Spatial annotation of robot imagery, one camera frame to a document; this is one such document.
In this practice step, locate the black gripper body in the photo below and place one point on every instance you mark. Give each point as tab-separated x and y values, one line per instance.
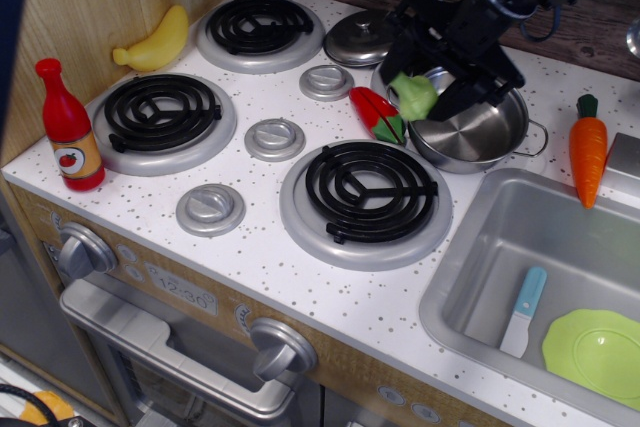
463	38

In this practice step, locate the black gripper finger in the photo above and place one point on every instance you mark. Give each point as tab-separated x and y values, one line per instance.
406	54
462	93

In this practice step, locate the green toy broccoli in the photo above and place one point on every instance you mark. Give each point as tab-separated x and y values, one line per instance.
417	96

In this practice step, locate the small steel pot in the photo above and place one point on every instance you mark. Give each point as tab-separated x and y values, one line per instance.
475	139

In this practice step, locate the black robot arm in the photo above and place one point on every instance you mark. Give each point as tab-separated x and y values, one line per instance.
446	56

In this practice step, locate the back right stove burner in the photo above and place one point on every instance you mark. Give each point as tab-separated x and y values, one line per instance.
378	85

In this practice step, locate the stove burner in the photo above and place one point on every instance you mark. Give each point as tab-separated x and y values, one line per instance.
365	206
161	124
259	36
378	85

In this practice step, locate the steel pot lid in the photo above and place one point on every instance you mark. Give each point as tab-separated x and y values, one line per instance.
361	39

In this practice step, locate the red toy chili pepper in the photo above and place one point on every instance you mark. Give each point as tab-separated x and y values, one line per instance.
382	120

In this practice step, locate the grey top knob back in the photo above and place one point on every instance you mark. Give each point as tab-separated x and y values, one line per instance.
326	83

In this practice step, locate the orange toy carrot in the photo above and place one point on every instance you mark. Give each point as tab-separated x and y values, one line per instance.
588	142

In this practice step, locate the front right stove burner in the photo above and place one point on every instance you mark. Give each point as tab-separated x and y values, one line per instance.
365	206

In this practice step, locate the grey top knob middle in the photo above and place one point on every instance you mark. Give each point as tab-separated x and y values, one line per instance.
274	140

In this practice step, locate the back left stove burner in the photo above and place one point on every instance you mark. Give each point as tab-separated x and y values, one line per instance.
259	36

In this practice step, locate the hanging steel utensil right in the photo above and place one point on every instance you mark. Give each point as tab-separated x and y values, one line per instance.
633	37

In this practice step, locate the yellow toy banana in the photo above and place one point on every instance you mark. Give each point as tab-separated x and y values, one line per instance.
161	47

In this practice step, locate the grey top knob front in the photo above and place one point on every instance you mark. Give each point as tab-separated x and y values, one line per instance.
210	210

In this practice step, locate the front left stove burner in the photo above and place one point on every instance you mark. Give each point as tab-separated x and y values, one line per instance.
161	124

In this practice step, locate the light green toy plate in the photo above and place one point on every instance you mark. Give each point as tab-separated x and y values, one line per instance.
598	350

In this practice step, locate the grey oven knob right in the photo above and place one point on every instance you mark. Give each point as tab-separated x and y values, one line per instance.
283	354

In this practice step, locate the grey oven knob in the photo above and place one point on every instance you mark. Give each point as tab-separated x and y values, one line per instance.
283	354
84	252

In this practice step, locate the red toy ketchup bottle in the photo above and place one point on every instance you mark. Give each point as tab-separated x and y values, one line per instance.
69	131

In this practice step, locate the grey oven knob left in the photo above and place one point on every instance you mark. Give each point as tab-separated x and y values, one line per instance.
84	252

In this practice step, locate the yellow object bottom left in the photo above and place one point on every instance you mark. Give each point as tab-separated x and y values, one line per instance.
57	405

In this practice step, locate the blue handled toy knife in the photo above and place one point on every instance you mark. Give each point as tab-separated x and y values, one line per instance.
516	336

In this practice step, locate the grey oven door handle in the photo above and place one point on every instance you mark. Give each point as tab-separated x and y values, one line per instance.
145	338

